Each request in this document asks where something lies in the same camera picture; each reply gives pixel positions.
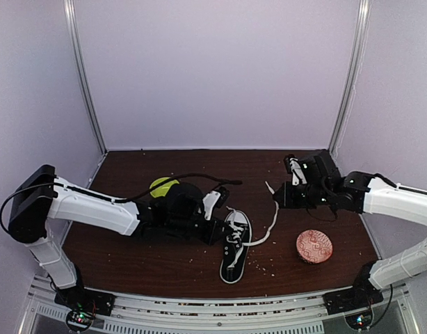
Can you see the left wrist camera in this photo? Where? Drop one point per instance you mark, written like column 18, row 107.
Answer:
column 187, row 202

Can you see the aluminium front rail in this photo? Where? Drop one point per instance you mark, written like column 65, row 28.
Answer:
column 295, row 313

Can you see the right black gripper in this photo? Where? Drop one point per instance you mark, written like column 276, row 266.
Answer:
column 286, row 202

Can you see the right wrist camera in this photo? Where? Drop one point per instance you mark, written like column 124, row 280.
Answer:
column 311, row 168

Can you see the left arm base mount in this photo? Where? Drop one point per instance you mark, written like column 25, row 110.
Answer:
column 84, row 308

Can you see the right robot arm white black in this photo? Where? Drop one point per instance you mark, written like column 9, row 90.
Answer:
column 365, row 193

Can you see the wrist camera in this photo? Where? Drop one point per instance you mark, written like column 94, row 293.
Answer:
column 187, row 202
column 311, row 168

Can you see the left aluminium frame post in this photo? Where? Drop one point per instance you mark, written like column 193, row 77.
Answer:
column 70, row 15

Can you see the right aluminium frame post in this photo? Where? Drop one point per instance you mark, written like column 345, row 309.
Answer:
column 355, row 65

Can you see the green plastic bowl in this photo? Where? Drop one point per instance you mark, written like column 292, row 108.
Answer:
column 161, row 186

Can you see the aluminium frame post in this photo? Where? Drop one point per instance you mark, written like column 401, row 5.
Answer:
column 70, row 15
column 355, row 65

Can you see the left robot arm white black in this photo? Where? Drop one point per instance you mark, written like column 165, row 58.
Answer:
column 44, row 196

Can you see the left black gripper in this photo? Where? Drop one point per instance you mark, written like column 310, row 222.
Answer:
column 212, row 235

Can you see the white shoelace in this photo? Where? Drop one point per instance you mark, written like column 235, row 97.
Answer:
column 269, row 226

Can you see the red white patterned bowl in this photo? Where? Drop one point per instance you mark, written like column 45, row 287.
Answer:
column 314, row 246

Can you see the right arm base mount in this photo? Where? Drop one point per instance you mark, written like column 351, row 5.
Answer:
column 355, row 304

